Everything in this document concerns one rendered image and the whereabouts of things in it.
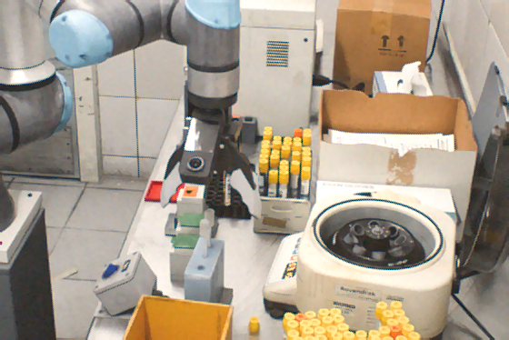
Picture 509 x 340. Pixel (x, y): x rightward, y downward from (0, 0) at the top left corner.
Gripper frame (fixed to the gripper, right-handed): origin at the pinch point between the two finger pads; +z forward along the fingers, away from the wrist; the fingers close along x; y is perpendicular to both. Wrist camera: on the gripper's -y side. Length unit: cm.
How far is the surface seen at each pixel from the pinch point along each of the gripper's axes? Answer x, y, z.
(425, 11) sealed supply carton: -32, 101, -3
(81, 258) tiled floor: 73, 124, 103
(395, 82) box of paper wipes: -26, 82, 9
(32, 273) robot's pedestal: 35.4, 10.9, 23.5
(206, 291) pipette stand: -1.4, -8.0, 7.8
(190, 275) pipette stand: 1.0, -8.0, 5.4
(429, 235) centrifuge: -33.5, 10.0, 5.0
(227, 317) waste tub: -6.3, -16.6, 5.2
